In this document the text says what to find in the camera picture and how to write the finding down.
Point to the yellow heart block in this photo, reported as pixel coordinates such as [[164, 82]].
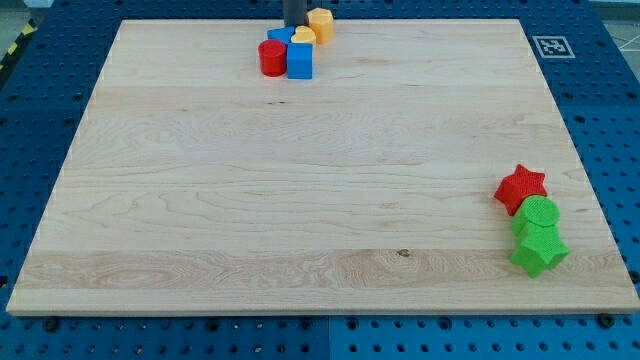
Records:
[[304, 34]]

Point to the light wooden board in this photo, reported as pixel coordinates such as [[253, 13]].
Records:
[[197, 186]]

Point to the blue cube block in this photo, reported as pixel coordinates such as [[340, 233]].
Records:
[[299, 60]]

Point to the red cylinder block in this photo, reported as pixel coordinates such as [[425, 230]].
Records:
[[272, 57]]

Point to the blue flat block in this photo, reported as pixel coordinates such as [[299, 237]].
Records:
[[283, 34]]

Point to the yellow hexagon block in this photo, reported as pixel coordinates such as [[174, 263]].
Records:
[[321, 21]]

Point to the dark cylindrical robot pusher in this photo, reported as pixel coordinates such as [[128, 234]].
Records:
[[294, 12]]

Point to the red star block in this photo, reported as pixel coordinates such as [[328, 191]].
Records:
[[516, 187]]

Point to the green cylinder block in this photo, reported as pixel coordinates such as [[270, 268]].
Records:
[[536, 209]]

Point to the green star block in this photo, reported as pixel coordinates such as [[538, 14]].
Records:
[[539, 249]]

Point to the white fiducial marker tag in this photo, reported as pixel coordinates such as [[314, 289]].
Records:
[[553, 47]]

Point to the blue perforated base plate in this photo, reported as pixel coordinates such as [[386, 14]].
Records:
[[41, 105]]

